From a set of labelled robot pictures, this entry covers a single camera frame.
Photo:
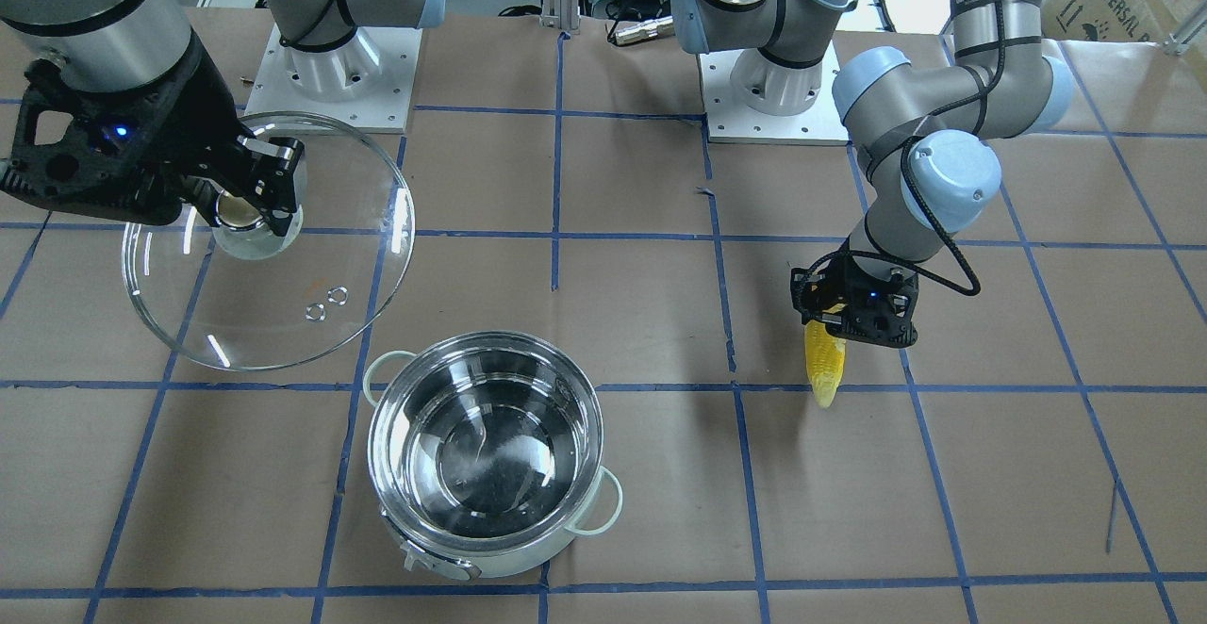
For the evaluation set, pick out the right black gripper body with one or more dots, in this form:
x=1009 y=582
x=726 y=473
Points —
x=191 y=130

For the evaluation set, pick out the yellow corn cob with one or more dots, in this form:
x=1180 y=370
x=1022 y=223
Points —
x=824 y=357

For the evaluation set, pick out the brown paper table mat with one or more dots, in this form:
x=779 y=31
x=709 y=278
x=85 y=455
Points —
x=1037 y=456

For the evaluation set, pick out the pale green steel pot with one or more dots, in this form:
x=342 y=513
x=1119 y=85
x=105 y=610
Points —
x=485 y=452

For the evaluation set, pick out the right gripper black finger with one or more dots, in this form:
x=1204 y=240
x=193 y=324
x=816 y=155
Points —
x=270 y=185
x=203 y=195

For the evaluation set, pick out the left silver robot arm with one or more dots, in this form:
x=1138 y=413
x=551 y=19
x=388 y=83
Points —
x=922 y=137

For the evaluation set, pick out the glass pot lid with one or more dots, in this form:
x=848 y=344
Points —
x=233 y=295

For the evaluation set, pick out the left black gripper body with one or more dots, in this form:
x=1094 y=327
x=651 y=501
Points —
x=860 y=275

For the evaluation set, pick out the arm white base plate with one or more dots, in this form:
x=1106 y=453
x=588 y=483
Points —
x=749 y=100
x=367 y=83

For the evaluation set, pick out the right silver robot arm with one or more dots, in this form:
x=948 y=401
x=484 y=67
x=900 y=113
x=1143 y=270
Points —
x=116 y=45

